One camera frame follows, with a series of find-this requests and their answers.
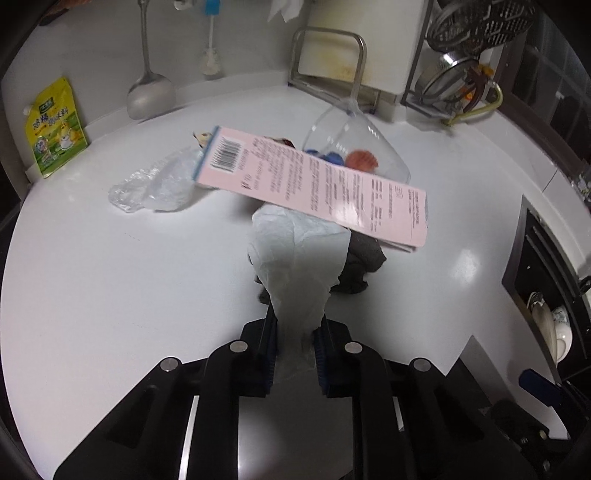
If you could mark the perforated metal steamer plate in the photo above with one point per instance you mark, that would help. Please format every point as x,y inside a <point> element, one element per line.
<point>480,21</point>

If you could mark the pile of white dishes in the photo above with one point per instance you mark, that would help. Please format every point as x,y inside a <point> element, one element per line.
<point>551,332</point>

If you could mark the metal dish rack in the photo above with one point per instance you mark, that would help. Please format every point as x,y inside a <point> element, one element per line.
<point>415,99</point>

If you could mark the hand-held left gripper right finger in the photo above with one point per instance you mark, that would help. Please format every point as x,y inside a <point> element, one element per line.
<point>323,364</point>

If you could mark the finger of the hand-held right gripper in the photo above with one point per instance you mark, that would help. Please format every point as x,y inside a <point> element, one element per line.
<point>535,383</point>

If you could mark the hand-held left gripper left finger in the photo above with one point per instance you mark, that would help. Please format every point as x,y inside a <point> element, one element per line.
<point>270,364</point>

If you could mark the white cutting board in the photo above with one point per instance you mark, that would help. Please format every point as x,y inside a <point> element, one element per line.
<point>392,41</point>

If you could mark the dark kitchen sink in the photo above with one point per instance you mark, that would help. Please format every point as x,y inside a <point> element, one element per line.
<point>540,258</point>

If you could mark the yellow green seasoning pouch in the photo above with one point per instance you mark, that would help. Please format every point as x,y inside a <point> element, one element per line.
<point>55,134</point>

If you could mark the blue plastic caps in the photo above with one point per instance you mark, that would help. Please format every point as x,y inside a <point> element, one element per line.
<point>332,158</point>

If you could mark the white paper towel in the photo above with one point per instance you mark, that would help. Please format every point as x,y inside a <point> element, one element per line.
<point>286,9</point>

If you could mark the white tissue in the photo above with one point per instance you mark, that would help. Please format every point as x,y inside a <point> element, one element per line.
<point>295,277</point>

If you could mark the black cloth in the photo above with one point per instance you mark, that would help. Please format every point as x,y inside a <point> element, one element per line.
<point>364,263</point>

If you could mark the clear plastic bag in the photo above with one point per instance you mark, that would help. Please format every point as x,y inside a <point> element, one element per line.
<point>161,184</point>

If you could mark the metal cutting board rack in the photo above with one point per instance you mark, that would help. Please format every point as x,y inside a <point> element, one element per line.
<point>361,64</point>

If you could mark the metal ladle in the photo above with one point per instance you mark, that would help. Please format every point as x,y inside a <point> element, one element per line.
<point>150,97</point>

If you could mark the pink cardboard box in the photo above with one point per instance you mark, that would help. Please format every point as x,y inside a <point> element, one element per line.
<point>300,180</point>

